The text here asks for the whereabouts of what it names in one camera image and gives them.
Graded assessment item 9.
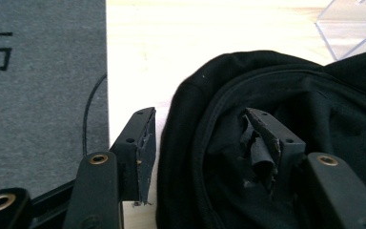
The clear plastic container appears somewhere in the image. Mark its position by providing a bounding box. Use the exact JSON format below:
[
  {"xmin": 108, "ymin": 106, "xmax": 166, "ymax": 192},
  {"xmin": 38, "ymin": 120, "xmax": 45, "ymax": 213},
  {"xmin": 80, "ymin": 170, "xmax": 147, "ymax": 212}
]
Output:
[{"xmin": 314, "ymin": 0, "xmax": 366, "ymax": 62}]

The black cloth garment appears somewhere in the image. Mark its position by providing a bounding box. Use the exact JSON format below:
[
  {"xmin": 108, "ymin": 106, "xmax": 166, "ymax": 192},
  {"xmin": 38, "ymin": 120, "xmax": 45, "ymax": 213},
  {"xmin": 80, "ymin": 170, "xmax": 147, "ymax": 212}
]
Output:
[{"xmin": 155, "ymin": 48, "xmax": 366, "ymax": 229}]

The grey floor mat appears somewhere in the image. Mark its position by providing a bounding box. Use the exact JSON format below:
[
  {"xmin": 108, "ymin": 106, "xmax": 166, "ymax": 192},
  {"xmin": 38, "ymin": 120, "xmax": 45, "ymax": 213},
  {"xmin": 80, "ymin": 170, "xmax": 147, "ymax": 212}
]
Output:
[{"xmin": 0, "ymin": 0, "xmax": 111, "ymax": 198}]

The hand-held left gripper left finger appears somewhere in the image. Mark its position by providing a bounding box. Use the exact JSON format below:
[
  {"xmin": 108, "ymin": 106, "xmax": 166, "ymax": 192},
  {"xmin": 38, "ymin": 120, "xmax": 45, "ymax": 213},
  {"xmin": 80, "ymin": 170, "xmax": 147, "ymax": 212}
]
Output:
[{"xmin": 109, "ymin": 106, "xmax": 157, "ymax": 206}]

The thin black cable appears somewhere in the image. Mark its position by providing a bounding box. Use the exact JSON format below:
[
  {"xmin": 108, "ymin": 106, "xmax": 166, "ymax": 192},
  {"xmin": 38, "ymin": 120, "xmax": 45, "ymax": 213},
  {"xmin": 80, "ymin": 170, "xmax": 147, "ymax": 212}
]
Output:
[{"xmin": 81, "ymin": 73, "xmax": 108, "ymax": 157}]

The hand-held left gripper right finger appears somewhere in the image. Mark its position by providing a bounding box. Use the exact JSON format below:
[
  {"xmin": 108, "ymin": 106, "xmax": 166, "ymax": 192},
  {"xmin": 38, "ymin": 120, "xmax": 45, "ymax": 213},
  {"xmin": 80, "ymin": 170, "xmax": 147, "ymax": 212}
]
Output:
[{"xmin": 239, "ymin": 107, "xmax": 307, "ymax": 196}]

